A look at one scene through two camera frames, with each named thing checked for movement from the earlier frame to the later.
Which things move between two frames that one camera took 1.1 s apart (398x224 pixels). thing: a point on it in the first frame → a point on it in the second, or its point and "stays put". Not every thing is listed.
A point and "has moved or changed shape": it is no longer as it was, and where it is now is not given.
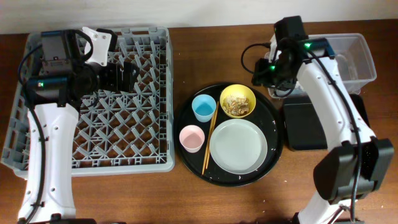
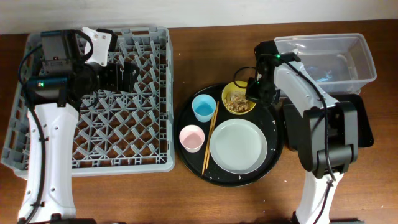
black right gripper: [262, 73] → [252, 93]
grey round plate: [238, 146] stays put
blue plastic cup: [204, 107] stays put
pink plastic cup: [192, 137] stays put
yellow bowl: [237, 101] has moved or changed shape
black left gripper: [128, 78] stays put
